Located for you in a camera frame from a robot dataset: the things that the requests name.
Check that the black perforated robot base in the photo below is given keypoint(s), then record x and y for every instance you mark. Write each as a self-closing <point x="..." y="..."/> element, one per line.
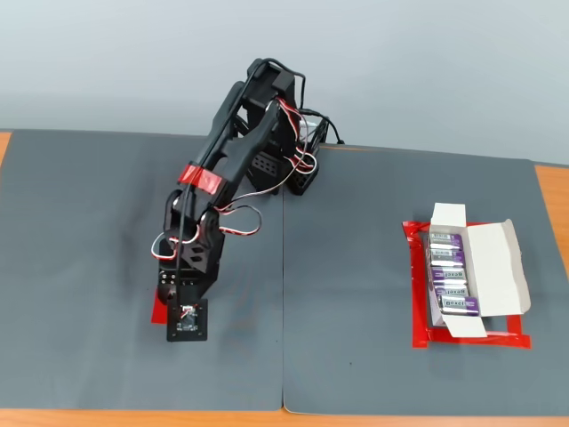
<point x="302" y="178"/>

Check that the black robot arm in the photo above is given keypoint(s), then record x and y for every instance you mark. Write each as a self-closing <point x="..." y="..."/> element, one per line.
<point x="240" y="147"/>

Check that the white cardboard box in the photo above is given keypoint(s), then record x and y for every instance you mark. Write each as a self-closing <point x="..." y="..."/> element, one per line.
<point x="493" y="267"/>

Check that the red tape patch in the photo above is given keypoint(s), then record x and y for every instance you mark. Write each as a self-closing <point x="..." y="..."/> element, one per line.
<point x="157" y="313"/>

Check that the red tape band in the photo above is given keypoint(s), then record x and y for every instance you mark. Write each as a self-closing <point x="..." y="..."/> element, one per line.
<point x="202" y="179"/>

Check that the grey rubber mat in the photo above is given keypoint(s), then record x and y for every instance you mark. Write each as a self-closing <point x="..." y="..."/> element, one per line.
<point x="355" y="289"/>
<point x="89" y="267"/>

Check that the black table clamp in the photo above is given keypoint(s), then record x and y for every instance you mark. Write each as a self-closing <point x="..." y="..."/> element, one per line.
<point x="321" y="133"/>

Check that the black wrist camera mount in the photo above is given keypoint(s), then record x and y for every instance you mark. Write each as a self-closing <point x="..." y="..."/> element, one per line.
<point x="200" y="329"/>

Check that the red tape frame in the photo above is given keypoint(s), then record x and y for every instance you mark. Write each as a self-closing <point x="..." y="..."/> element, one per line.
<point x="420" y="311"/>

